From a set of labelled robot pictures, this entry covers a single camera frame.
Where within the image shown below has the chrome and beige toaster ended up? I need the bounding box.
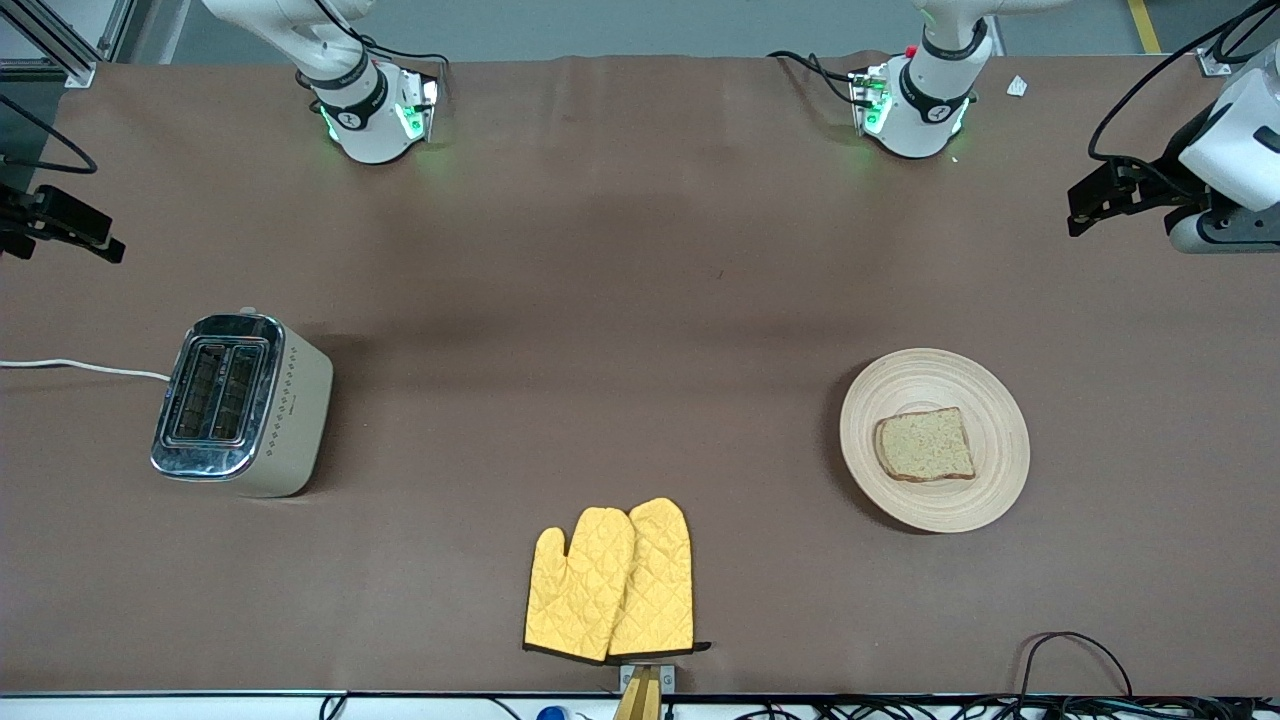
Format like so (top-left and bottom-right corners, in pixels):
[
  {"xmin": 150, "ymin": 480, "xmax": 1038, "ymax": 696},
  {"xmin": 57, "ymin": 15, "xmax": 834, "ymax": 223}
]
[{"xmin": 150, "ymin": 308, "xmax": 334, "ymax": 499}]

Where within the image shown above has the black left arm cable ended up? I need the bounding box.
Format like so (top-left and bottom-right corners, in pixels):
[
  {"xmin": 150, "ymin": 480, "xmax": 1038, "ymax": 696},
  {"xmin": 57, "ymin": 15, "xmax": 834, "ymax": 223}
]
[{"xmin": 1088, "ymin": 0, "xmax": 1280, "ymax": 191}]

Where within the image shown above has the black cable bundle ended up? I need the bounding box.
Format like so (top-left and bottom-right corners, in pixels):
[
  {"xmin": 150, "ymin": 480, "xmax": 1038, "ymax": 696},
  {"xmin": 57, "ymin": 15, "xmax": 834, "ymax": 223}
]
[{"xmin": 740, "ymin": 694, "xmax": 1280, "ymax": 720}]

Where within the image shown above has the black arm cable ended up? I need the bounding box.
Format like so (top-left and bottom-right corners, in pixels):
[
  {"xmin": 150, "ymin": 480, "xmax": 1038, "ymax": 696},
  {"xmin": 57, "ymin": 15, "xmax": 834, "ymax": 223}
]
[
  {"xmin": 0, "ymin": 95, "xmax": 99, "ymax": 176},
  {"xmin": 1088, "ymin": 0, "xmax": 1280, "ymax": 191}
]

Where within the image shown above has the white toaster power cord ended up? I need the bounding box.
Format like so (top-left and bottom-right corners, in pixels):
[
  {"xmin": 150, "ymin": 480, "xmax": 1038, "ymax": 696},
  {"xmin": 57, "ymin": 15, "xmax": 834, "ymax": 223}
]
[{"xmin": 0, "ymin": 358, "xmax": 173, "ymax": 383}]

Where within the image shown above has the yellow quilted oven mitt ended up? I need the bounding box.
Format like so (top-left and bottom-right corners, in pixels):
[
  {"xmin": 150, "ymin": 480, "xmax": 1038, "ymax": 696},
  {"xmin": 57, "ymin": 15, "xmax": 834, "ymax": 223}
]
[
  {"xmin": 524, "ymin": 507, "xmax": 637, "ymax": 663},
  {"xmin": 608, "ymin": 497, "xmax": 713, "ymax": 658}
]

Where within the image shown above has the brown toast slice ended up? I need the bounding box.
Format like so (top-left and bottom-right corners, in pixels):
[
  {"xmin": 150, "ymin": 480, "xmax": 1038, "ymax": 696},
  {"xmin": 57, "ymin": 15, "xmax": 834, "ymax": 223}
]
[{"xmin": 873, "ymin": 406, "xmax": 977, "ymax": 484}]

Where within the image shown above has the metal arm base bracket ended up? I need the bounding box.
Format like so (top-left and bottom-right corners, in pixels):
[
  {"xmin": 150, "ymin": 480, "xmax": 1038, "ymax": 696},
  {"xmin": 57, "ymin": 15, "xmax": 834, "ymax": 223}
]
[
  {"xmin": 395, "ymin": 65, "xmax": 447, "ymax": 143},
  {"xmin": 848, "ymin": 68, "xmax": 893, "ymax": 137}
]

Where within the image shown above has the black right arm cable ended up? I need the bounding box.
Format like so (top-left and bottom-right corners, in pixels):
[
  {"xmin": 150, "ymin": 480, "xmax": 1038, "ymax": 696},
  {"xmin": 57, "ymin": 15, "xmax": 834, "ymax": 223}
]
[{"xmin": 0, "ymin": 95, "xmax": 99, "ymax": 176}]

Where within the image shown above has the aluminium frame profile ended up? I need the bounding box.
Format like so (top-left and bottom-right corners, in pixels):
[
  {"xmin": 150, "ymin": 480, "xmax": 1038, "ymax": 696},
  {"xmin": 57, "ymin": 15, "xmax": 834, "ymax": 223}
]
[{"xmin": 0, "ymin": 0, "xmax": 137, "ymax": 89}]

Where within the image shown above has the wooden stick with bracket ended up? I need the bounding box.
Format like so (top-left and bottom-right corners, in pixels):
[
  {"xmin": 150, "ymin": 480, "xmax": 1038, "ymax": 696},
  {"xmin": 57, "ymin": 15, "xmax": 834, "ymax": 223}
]
[{"xmin": 612, "ymin": 662, "xmax": 677, "ymax": 720}]

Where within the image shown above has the round light wooden plate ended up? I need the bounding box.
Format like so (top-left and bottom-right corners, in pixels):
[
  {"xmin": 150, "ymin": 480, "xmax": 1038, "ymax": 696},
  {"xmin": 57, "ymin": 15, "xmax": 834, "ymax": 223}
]
[{"xmin": 840, "ymin": 348, "xmax": 1031, "ymax": 534}]

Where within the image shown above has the black looped cable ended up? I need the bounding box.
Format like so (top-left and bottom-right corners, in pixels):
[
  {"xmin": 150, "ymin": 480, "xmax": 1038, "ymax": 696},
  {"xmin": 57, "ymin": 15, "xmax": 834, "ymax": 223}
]
[{"xmin": 1018, "ymin": 631, "xmax": 1134, "ymax": 701}]

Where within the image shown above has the black base cable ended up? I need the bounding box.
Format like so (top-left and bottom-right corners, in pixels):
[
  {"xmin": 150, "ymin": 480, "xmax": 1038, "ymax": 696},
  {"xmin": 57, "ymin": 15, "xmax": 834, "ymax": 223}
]
[
  {"xmin": 312, "ymin": 0, "xmax": 451, "ymax": 69},
  {"xmin": 768, "ymin": 50, "xmax": 863, "ymax": 107}
]

